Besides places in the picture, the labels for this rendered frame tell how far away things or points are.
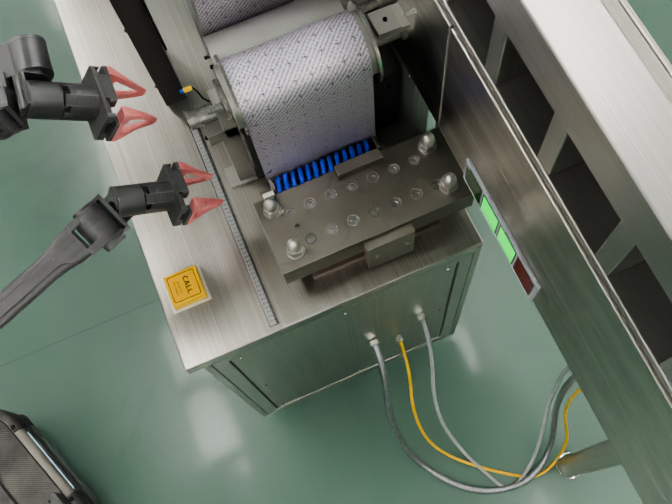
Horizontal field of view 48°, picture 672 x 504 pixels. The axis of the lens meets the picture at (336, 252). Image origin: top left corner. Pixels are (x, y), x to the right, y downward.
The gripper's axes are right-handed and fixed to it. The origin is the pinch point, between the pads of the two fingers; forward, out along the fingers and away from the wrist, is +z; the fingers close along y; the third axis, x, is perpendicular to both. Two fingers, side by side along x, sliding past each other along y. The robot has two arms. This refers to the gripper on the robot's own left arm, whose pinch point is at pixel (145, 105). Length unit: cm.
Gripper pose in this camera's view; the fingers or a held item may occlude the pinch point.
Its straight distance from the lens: 130.4
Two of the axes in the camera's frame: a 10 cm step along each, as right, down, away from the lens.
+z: 7.5, -0.8, 6.5
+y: 3.9, 8.5, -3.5
